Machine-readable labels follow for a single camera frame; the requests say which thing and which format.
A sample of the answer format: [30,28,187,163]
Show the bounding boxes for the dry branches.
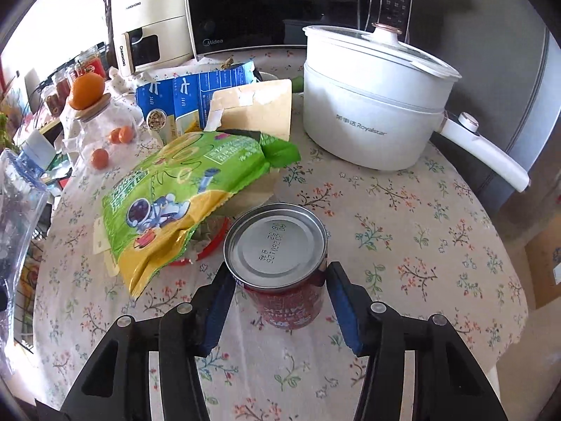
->
[83,0,128,45]

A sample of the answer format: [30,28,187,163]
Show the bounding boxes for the cream white kitchen appliance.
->
[109,0,196,77]

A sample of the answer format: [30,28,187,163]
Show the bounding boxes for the glass jar with wooden lid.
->
[61,94,145,172]

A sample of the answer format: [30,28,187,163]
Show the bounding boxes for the blue cardboard carton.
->
[135,59,259,145]

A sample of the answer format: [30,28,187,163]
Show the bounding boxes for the floral tablecloth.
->
[33,46,529,421]

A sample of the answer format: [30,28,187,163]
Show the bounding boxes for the white-rimmed glass pot lid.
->
[304,22,463,80]

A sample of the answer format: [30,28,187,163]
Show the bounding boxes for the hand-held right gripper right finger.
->
[325,261,509,421]

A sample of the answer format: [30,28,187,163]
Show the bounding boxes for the large orange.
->
[68,73,107,110]

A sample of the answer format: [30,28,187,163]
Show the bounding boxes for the grey refrigerator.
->
[430,22,561,215]

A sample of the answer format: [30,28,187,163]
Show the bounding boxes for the red metal can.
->
[223,203,329,330]

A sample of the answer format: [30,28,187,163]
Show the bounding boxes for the clear plastic bottle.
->
[0,134,57,360]

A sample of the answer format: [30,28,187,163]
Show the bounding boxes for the cardboard box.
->
[523,228,561,310]

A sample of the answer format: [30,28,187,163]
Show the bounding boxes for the white electric cooking pot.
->
[302,61,531,193]

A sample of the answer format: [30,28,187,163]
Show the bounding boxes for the green snack bag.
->
[102,131,301,300]

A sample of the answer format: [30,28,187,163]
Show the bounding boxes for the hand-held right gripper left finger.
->
[59,261,239,421]

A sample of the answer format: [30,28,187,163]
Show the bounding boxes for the jar of red preserves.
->
[53,72,74,99]
[78,48,108,80]

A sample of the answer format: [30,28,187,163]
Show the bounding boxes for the black microwave oven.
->
[184,0,373,60]

